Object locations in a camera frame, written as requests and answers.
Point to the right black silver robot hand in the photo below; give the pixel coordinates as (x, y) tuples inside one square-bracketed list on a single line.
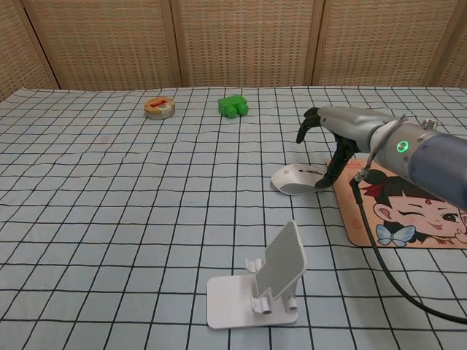
[(346, 124)]

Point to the white computer mouse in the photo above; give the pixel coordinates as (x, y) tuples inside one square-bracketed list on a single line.
[(297, 178)]

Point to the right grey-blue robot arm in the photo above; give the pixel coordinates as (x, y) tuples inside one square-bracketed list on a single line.
[(430, 156)]

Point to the cartoon girl mouse pad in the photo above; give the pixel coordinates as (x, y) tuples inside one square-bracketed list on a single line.
[(408, 222)]

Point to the green toy building block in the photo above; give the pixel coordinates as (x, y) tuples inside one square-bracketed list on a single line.
[(233, 105)]

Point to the woven bamboo folding screen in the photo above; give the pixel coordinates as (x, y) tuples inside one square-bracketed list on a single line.
[(233, 40)]

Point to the white folding phone stand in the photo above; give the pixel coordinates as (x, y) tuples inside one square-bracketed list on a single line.
[(262, 288)]

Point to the round wooden toy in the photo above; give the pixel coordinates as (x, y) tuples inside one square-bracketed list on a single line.
[(159, 108)]

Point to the blue checkered tablecloth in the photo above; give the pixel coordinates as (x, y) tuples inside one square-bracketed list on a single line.
[(146, 200)]

